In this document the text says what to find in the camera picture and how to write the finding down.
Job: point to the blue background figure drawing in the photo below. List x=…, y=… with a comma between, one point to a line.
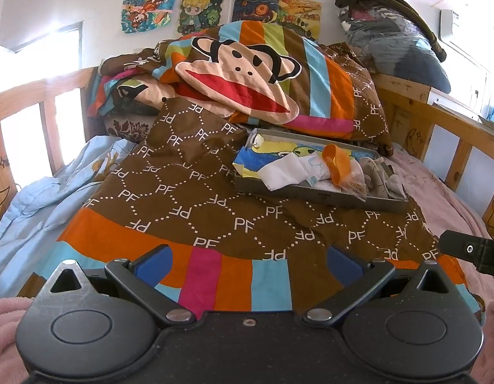
x=149, y=12

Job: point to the wooden bed frame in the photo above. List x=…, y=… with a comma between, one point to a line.
x=395, y=88

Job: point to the window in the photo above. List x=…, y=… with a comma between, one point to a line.
x=35, y=56

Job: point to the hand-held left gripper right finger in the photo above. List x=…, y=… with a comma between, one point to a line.
x=345, y=266

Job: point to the small white wad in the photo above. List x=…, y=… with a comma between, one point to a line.
x=258, y=140

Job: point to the white air conditioner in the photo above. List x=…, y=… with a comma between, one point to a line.
x=451, y=24

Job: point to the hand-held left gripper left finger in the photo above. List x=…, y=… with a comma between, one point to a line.
x=153, y=266

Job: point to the pink bed sheet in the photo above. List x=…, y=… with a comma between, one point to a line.
x=439, y=204

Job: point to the blond cartoon child drawing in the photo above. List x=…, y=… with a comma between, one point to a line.
x=199, y=12

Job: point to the grey rectangular tray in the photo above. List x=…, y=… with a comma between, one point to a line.
x=319, y=200

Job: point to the folded monkey face quilt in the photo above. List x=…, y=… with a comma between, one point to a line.
x=311, y=88

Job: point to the pink fluffy cloth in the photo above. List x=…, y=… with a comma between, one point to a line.
x=7, y=320

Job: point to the white blue patch baby cloth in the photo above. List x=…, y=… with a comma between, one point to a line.
x=327, y=186

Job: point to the light blue blanket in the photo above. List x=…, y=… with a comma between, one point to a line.
x=43, y=204

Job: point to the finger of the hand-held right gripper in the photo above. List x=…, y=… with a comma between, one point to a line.
x=459, y=244

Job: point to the dark floral pillow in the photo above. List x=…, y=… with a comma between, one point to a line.
x=127, y=128

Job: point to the white printed handkerchief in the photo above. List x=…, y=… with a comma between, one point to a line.
x=315, y=166

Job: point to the clear bag of clothes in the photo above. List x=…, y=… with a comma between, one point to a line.
x=399, y=52

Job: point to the swirly night sky drawing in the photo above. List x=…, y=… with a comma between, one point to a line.
x=255, y=7

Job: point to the yellow landscape drawing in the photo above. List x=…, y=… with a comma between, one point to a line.
x=301, y=16

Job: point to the brown patterned striped quilt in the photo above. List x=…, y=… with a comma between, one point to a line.
x=183, y=192

